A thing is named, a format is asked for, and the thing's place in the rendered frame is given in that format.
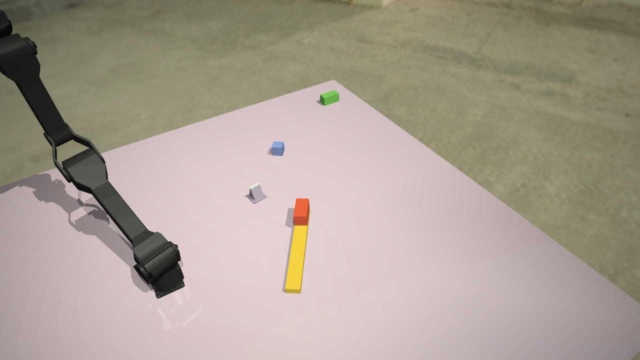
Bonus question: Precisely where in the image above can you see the green rectangular block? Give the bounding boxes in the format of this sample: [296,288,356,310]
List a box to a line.
[320,90,340,106]

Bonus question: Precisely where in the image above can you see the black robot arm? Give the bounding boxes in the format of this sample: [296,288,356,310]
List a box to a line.
[0,10,185,299]

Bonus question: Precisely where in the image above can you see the yellow bar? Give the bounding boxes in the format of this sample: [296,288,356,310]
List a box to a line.
[285,198,310,294]

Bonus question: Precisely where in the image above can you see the blue cube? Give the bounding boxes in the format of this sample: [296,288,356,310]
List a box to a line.
[271,141,285,156]

